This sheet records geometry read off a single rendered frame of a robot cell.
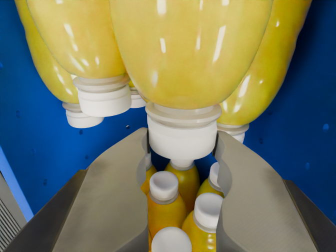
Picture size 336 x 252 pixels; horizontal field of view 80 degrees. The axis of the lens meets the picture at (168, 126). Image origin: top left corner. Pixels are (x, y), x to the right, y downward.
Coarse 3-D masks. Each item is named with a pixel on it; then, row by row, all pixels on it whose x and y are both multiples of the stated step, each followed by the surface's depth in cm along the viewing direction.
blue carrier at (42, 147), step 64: (0, 0) 16; (320, 0) 17; (0, 64) 16; (320, 64) 18; (0, 128) 16; (64, 128) 25; (128, 128) 33; (256, 128) 27; (320, 128) 18; (320, 192) 16
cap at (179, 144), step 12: (156, 132) 10; (168, 132) 10; (180, 132) 10; (192, 132) 10; (204, 132) 10; (156, 144) 11; (168, 144) 10; (180, 144) 10; (192, 144) 10; (204, 144) 10; (168, 156) 10; (180, 156) 10; (192, 156) 10
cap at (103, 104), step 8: (128, 88) 15; (80, 96) 15; (88, 96) 14; (96, 96) 14; (104, 96) 14; (112, 96) 14; (120, 96) 15; (128, 96) 15; (80, 104) 15; (88, 104) 14; (96, 104) 14; (104, 104) 14; (112, 104) 14; (120, 104) 15; (128, 104) 16; (88, 112) 14; (96, 112) 14; (104, 112) 14; (112, 112) 15; (120, 112) 15
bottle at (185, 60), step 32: (128, 0) 7; (160, 0) 6; (192, 0) 6; (224, 0) 6; (256, 0) 7; (128, 32) 7; (160, 32) 7; (192, 32) 6; (224, 32) 7; (256, 32) 7; (128, 64) 8; (160, 64) 7; (192, 64) 7; (224, 64) 7; (160, 96) 9; (192, 96) 8; (224, 96) 9
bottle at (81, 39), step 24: (48, 0) 10; (72, 0) 10; (96, 0) 10; (48, 24) 11; (72, 24) 10; (96, 24) 10; (48, 48) 12; (72, 48) 11; (96, 48) 11; (72, 72) 13; (96, 72) 12; (120, 72) 13
